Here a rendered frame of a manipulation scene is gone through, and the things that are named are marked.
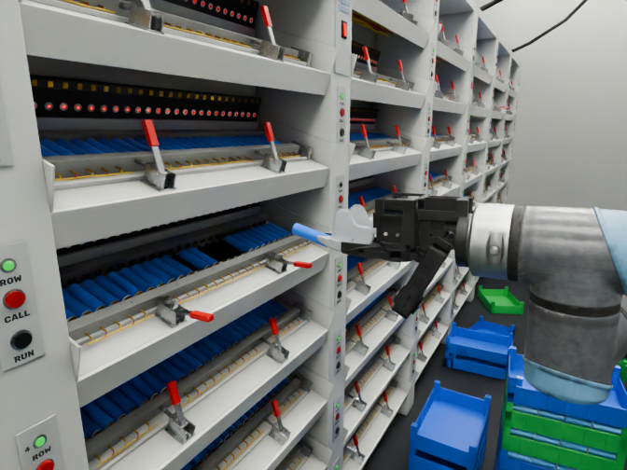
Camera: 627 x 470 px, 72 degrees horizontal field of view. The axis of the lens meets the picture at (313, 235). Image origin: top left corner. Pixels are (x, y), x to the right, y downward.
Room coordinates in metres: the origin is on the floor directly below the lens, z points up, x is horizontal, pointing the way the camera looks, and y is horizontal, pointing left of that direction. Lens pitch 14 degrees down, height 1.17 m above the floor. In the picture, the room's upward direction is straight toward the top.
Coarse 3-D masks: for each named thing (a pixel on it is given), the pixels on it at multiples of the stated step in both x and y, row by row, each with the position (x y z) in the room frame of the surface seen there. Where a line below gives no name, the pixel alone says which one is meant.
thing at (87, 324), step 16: (288, 240) 0.90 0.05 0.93; (304, 240) 0.95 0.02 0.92; (240, 256) 0.77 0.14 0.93; (256, 256) 0.79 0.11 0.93; (208, 272) 0.69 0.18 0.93; (224, 272) 0.72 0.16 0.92; (240, 272) 0.74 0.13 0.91; (160, 288) 0.61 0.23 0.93; (176, 288) 0.62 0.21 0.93; (192, 288) 0.65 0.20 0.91; (208, 288) 0.66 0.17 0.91; (128, 304) 0.55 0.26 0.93; (144, 304) 0.57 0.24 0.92; (80, 320) 0.50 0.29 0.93; (96, 320) 0.50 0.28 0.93; (112, 320) 0.53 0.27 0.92; (80, 336) 0.49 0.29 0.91
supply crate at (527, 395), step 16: (512, 352) 1.25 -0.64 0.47; (512, 368) 1.24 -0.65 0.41; (512, 384) 1.08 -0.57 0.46; (528, 384) 1.16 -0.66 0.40; (512, 400) 1.08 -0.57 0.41; (528, 400) 1.06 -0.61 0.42; (544, 400) 1.05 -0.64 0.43; (560, 400) 1.03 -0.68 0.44; (608, 400) 1.09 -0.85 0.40; (624, 400) 1.04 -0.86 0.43; (576, 416) 1.02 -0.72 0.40; (592, 416) 1.00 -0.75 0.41; (608, 416) 0.99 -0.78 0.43; (624, 416) 0.97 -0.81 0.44
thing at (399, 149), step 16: (352, 112) 1.43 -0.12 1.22; (368, 112) 1.53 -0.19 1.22; (352, 128) 1.45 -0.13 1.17; (368, 128) 1.57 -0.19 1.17; (384, 128) 1.63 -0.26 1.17; (352, 144) 1.03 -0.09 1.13; (368, 144) 1.18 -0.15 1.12; (384, 144) 1.42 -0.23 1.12; (400, 144) 1.41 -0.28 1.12; (416, 144) 1.57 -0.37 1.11; (352, 160) 1.09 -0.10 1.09; (368, 160) 1.14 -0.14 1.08; (384, 160) 1.24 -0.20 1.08; (400, 160) 1.37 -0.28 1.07; (416, 160) 1.53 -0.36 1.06; (352, 176) 1.08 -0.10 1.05
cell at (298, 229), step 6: (294, 228) 0.64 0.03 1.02; (300, 228) 0.63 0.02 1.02; (306, 228) 0.63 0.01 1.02; (312, 228) 0.63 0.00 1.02; (294, 234) 0.64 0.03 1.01; (300, 234) 0.63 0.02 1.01; (306, 234) 0.62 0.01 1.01; (312, 234) 0.62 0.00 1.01; (318, 234) 0.62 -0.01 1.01; (324, 234) 0.62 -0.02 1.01; (312, 240) 0.62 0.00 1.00
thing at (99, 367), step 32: (192, 224) 0.82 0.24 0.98; (288, 224) 1.01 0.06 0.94; (64, 256) 0.60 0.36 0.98; (288, 256) 0.88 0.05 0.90; (320, 256) 0.92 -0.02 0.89; (64, 288) 0.59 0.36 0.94; (224, 288) 0.69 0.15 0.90; (256, 288) 0.72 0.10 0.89; (288, 288) 0.83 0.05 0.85; (192, 320) 0.59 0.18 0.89; (224, 320) 0.65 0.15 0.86; (96, 352) 0.48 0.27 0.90; (128, 352) 0.49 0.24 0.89; (160, 352) 0.54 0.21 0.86; (96, 384) 0.45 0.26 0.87
